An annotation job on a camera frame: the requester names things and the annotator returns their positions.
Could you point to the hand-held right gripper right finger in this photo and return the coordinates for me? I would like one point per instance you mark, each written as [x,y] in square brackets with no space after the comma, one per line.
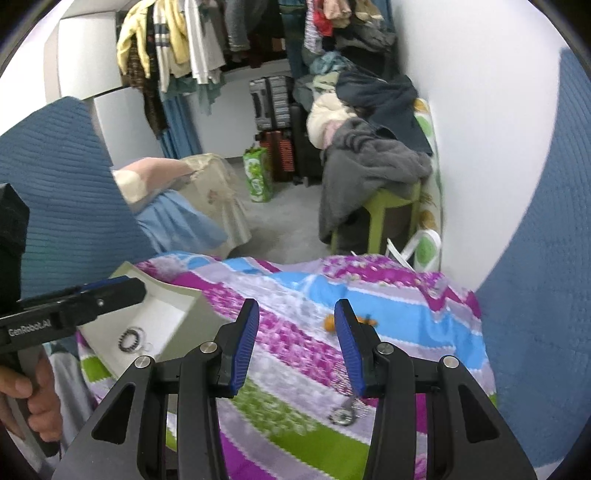
[351,357]

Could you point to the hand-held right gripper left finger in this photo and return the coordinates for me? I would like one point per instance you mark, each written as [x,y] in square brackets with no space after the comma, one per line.
[240,357]

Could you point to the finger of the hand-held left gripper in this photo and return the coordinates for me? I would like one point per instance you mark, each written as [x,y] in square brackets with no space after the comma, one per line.
[99,286]
[111,297]

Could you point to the orange bead ornament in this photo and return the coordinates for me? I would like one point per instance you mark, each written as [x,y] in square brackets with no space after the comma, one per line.
[330,323]

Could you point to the white cardboard box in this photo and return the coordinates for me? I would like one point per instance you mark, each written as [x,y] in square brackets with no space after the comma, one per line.
[171,318]

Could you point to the person's left hand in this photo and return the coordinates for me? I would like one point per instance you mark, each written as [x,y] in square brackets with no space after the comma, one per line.
[48,401]

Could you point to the colourful striped floral blanket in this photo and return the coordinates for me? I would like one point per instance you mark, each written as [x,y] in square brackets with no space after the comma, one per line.
[286,286]

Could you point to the large blue quilted cushion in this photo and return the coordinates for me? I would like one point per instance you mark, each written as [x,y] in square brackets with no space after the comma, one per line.
[60,184]

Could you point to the light blue bedsheet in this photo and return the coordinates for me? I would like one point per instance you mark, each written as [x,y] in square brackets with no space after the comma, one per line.
[180,221]

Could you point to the pink cream pillow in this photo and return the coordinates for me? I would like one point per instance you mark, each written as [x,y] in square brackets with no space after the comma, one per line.
[147,177]

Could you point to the cream embroidered cover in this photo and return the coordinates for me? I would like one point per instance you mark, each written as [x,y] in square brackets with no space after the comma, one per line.
[221,194]

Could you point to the green plastic stool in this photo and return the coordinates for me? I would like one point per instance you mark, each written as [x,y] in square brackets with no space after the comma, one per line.
[392,203]

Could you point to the green shopping bag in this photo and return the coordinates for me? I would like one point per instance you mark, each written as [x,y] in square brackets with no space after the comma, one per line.
[257,177]

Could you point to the grey fleece garment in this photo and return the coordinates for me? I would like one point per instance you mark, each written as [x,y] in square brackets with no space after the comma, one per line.
[364,161]

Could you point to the red black suitcase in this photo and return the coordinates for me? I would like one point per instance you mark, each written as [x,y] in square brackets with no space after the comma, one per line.
[277,157]

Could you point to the grey striped suitcase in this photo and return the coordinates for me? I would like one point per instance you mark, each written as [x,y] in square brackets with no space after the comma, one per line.
[270,101]

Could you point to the row of hanging clothes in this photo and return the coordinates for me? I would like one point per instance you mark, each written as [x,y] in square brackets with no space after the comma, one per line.
[184,41]

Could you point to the pile of clothes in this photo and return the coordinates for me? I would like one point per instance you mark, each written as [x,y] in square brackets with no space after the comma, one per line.
[369,92]

